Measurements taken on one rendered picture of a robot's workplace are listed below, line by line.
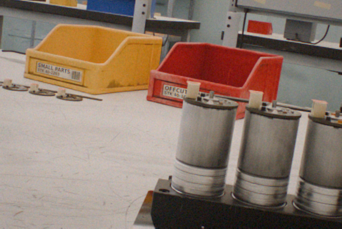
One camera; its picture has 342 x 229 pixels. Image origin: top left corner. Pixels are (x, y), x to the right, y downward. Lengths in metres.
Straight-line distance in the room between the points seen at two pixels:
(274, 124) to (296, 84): 4.50
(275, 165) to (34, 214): 0.11
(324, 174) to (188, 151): 0.06
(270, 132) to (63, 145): 0.18
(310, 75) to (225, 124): 4.48
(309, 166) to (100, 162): 0.15
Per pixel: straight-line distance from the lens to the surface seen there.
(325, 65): 2.64
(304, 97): 4.76
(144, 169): 0.38
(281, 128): 0.27
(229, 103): 0.27
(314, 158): 0.27
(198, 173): 0.27
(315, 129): 0.27
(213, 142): 0.27
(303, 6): 2.59
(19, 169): 0.35
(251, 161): 0.27
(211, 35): 4.93
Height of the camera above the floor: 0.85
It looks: 9 degrees down
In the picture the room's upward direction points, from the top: 8 degrees clockwise
